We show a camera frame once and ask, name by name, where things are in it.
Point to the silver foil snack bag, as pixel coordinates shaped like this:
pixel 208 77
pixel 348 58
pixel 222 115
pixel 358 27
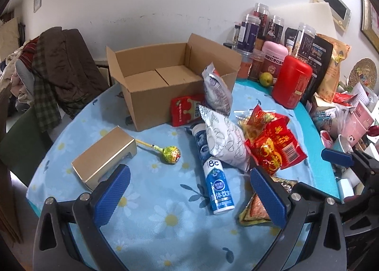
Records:
pixel 217 94

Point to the red crown snack packet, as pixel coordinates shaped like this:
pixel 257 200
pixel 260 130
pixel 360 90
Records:
pixel 185 109

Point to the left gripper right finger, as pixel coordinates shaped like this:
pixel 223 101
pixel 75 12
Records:
pixel 325 246

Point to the white patterned snack bag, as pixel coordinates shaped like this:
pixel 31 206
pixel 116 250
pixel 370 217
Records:
pixel 225 139

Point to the green yellow lollipop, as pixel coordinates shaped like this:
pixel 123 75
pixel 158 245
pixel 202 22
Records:
pixel 171 154

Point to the brown jacket on chair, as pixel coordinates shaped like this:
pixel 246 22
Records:
pixel 65 76

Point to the packaged yellow waffle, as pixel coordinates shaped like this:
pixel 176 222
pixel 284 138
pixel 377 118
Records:
pixel 243 116

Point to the gold rectangular box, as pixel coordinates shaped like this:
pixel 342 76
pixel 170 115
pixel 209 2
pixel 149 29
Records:
pixel 103 155

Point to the white foam board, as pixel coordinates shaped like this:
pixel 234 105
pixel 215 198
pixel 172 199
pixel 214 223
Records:
pixel 316 15

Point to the blue cookie packet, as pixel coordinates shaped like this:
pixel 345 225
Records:
pixel 198 131

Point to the pink lidded canister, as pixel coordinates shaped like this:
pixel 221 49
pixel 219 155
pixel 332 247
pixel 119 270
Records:
pixel 274 57

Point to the black standing pouch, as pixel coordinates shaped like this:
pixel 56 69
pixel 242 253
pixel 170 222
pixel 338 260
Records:
pixel 318 60

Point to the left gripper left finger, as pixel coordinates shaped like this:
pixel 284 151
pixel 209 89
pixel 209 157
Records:
pixel 55 247

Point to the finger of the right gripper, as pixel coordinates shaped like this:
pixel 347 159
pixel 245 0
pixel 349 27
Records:
pixel 337 157

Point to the open cardboard box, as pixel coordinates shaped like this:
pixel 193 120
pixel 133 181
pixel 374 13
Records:
pixel 151 76

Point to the gold brown snack packet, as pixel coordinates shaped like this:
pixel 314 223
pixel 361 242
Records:
pixel 255 213

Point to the blue white tablet tube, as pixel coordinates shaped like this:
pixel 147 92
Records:
pixel 218 189

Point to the purple label clear jar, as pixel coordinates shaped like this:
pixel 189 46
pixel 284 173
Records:
pixel 248 33

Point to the red yellow candy bag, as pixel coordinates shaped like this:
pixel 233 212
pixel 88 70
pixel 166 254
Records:
pixel 275 147

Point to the dark label tall jar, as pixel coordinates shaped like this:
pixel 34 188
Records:
pixel 303 41

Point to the red plastic canister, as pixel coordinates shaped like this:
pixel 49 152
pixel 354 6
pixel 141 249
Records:
pixel 291 82

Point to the orange powder clear jar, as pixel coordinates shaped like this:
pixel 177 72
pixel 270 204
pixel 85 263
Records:
pixel 246 64

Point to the yellow brown standing pouch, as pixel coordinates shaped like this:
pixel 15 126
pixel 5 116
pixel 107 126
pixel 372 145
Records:
pixel 329 84

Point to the blue floral tablecloth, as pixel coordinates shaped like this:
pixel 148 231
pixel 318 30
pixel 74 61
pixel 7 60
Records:
pixel 164 220

